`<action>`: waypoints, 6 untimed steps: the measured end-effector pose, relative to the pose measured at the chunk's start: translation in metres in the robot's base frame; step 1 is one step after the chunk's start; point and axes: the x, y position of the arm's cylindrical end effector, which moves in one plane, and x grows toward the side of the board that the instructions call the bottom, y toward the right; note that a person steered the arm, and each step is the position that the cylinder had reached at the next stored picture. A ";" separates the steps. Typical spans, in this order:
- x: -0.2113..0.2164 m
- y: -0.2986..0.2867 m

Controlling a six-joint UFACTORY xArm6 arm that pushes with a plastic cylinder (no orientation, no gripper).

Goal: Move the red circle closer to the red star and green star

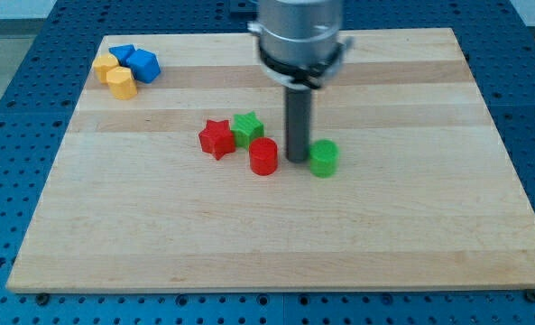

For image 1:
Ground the red cylinder block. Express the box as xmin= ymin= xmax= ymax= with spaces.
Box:
xmin=248 ymin=137 xmax=278 ymax=176

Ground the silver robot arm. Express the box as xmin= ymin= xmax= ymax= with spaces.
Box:
xmin=247 ymin=0 xmax=354 ymax=91

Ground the green star block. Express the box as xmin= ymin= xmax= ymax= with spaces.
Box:
xmin=231 ymin=111 xmax=264 ymax=149

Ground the red star block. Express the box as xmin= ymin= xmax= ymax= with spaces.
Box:
xmin=198 ymin=119 xmax=236 ymax=160

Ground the green cylinder block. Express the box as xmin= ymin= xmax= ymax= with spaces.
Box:
xmin=309 ymin=139 xmax=339 ymax=178

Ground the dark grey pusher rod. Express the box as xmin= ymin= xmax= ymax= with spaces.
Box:
xmin=284 ymin=88 xmax=312 ymax=163

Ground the blue cube block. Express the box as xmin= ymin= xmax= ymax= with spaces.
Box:
xmin=126 ymin=49 xmax=161 ymax=84

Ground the wooden board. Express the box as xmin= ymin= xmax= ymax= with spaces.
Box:
xmin=7 ymin=28 xmax=535 ymax=294

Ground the yellow hexagon block front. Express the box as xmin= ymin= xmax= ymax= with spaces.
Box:
xmin=106 ymin=67 xmax=138 ymax=100

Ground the yellow hexagon block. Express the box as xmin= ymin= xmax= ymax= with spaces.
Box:
xmin=106 ymin=67 xmax=138 ymax=100
xmin=92 ymin=53 xmax=119 ymax=84

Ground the blue pentagon block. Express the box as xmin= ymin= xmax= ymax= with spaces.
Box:
xmin=108 ymin=44 xmax=135 ymax=67

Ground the yellow hexagon block rear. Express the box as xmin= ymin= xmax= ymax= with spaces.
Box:
xmin=92 ymin=53 xmax=119 ymax=84

